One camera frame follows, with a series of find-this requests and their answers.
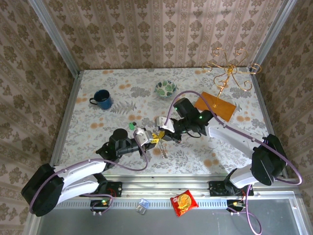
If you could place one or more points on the dark blue enamel mug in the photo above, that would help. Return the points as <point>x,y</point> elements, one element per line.
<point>104,99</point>

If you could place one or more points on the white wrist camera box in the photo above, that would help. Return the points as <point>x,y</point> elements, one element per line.
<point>164,123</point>
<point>143,135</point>

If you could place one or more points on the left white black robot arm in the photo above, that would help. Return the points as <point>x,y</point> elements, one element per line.
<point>73,173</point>

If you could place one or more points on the green key tag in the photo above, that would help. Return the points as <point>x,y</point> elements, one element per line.
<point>132,125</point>

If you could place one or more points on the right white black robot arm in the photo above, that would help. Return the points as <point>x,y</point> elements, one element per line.
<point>232,137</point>

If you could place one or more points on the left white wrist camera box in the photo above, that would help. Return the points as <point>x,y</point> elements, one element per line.
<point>143,135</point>

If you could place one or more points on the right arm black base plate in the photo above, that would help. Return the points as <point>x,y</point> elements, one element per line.
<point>216,189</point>

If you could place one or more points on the red snack packet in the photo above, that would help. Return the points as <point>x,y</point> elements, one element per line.
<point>184,202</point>

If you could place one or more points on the right small circuit board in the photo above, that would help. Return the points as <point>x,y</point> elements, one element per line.
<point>234,203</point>

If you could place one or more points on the grey metal panel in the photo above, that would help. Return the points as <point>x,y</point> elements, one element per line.
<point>122,222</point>

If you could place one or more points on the small circuit board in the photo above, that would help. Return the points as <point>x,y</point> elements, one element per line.
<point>100,203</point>
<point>234,203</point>

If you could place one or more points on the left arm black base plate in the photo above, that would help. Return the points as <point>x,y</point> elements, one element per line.
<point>115,189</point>

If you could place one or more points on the long aluminium base rail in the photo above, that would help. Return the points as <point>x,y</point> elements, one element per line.
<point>159,187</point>

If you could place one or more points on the green leaf pattern bowl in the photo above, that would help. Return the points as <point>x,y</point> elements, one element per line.
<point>165,88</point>

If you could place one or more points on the small clear plastic box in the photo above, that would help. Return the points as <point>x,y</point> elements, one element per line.
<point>142,206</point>

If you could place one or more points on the aluminium frame post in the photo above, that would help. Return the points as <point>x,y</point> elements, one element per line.
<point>271,34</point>
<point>56,41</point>

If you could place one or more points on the aluminium table side rail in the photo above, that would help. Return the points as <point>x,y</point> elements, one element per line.
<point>73,93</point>
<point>261,98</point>

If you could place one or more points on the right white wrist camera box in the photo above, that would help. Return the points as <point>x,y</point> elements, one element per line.
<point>164,123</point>

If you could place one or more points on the gold hook stand wooden base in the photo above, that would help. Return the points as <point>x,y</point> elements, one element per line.
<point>222,109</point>

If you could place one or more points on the left small circuit board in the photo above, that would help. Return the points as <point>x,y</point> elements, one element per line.
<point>100,203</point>

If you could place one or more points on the large metal keyring bunch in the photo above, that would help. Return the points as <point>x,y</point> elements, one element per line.
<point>164,154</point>

